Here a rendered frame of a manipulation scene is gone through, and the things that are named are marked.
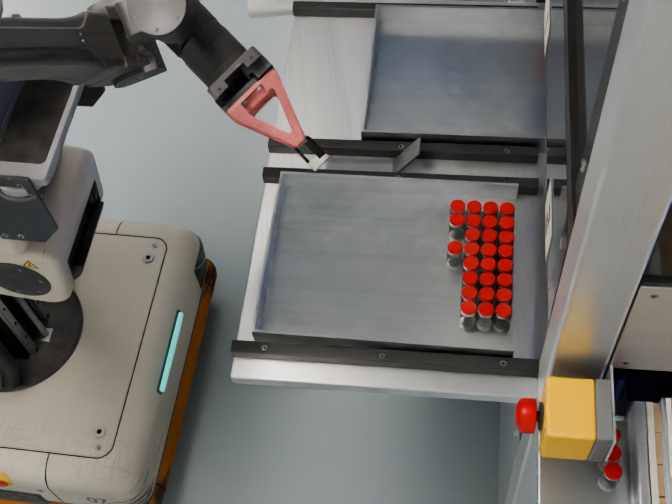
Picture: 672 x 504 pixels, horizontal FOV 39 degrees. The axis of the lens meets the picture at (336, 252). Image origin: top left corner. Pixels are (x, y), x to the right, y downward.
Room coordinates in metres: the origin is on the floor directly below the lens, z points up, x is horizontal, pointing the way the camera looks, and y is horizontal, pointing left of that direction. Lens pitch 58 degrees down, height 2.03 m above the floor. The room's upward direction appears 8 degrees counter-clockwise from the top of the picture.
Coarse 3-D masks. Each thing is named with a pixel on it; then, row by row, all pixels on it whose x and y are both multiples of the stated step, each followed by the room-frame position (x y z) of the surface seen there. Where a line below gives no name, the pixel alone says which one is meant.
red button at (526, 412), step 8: (520, 400) 0.40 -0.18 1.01; (528, 400) 0.40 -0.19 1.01; (520, 408) 0.39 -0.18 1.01; (528, 408) 0.39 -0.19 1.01; (536, 408) 0.39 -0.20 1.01; (520, 416) 0.38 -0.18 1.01; (528, 416) 0.38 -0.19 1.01; (536, 416) 0.38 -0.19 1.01; (520, 424) 0.37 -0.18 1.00; (528, 424) 0.37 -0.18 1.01; (528, 432) 0.37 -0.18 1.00
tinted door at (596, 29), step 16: (576, 0) 0.79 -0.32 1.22; (592, 0) 0.69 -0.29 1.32; (608, 0) 0.61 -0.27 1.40; (576, 16) 0.77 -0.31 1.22; (592, 16) 0.67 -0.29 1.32; (608, 16) 0.59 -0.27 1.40; (576, 32) 0.75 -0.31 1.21; (592, 32) 0.65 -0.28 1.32; (608, 32) 0.58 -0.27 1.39; (576, 48) 0.73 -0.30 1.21; (592, 48) 0.63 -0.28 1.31; (592, 64) 0.62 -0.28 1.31; (592, 80) 0.60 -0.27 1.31; (592, 96) 0.58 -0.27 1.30; (592, 112) 0.57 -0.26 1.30
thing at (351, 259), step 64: (320, 192) 0.81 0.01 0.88; (384, 192) 0.80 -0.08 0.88; (448, 192) 0.78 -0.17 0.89; (512, 192) 0.75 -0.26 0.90; (320, 256) 0.71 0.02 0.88; (384, 256) 0.69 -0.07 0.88; (256, 320) 0.60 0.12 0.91; (320, 320) 0.61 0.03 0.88; (384, 320) 0.59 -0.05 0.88; (448, 320) 0.58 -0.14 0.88; (512, 320) 0.56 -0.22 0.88
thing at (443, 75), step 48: (384, 48) 1.08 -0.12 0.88; (432, 48) 1.06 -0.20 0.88; (480, 48) 1.05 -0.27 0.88; (528, 48) 1.03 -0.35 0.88; (384, 96) 0.98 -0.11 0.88; (432, 96) 0.96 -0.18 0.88; (480, 96) 0.95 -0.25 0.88; (528, 96) 0.94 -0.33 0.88; (480, 144) 0.85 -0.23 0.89; (528, 144) 0.83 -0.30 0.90
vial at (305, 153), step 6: (306, 138) 0.63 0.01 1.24; (300, 144) 0.62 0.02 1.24; (300, 150) 0.62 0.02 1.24; (306, 150) 0.62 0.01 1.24; (300, 156) 0.62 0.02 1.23; (306, 156) 0.61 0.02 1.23; (312, 156) 0.61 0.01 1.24; (324, 156) 0.61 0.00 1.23; (306, 162) 0.61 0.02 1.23; (312, 162) 0.61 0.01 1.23; (318, 162) 0.61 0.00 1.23; (324, 162) 0.61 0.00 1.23; (312, 168) 0.61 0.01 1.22; (318, 168) 0.60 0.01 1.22
